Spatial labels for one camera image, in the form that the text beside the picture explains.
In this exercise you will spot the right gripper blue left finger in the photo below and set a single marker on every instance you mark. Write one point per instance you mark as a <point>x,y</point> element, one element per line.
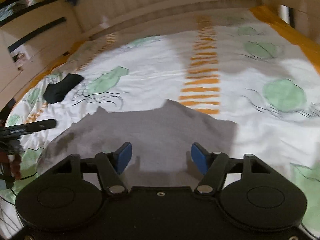
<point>110,166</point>

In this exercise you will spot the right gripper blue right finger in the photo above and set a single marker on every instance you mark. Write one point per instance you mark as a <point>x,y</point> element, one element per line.
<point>213,168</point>

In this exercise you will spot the grey knitted sweater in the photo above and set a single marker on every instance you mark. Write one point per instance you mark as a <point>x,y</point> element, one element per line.
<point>161,142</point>

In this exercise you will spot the black sock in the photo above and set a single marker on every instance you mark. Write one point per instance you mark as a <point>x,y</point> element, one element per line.
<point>56,92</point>

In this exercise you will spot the white patterned duvet cover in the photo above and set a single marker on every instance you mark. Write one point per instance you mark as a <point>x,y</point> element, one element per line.
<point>233,68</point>

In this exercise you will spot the orange bed sheet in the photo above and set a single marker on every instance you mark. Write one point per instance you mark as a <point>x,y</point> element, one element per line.
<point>307,46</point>

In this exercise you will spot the white cabinet with black handles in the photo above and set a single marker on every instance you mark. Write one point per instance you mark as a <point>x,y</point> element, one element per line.
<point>31,40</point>

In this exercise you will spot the white wooden bed frame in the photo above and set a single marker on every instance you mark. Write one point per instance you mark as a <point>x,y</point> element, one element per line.
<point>162,2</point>

